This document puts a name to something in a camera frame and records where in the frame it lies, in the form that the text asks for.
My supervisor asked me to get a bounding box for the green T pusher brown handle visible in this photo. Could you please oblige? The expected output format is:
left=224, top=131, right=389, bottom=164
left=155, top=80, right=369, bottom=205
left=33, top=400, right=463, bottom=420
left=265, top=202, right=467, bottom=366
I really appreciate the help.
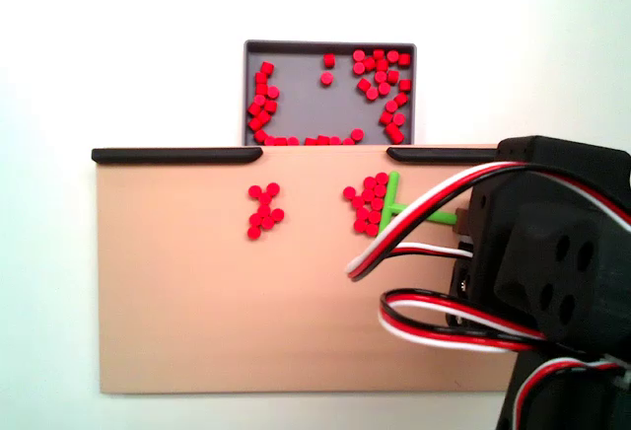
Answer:
left=378, top=170, right=470, bottom=237

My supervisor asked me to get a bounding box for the grey rectangular tray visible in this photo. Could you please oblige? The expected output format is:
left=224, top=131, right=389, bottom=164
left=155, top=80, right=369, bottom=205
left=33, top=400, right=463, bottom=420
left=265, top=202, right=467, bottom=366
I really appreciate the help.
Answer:
left=243, top=38, right=418, bottom=148

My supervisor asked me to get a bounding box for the peach flat board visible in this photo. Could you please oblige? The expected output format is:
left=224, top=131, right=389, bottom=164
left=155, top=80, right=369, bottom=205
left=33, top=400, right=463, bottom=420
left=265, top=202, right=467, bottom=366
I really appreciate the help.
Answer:
left=93, top=143, right=519, bottom=395

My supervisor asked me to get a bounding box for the black board edge rail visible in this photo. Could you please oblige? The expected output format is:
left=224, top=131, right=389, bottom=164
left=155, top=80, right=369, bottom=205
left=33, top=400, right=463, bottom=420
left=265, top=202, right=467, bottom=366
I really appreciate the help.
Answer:
left=91, top=147, right=264, bottom=166
left=386, top=146, right=500, bottom=165

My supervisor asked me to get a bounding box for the red white black servo cable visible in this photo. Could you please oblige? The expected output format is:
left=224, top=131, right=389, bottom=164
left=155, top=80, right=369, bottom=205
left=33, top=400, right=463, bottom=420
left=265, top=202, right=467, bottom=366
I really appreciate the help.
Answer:
left=344, top=159, right=631, bottom=282
left=379, top=287, right=548, bottom=355
left=506, top=356, right=631, bottom=430

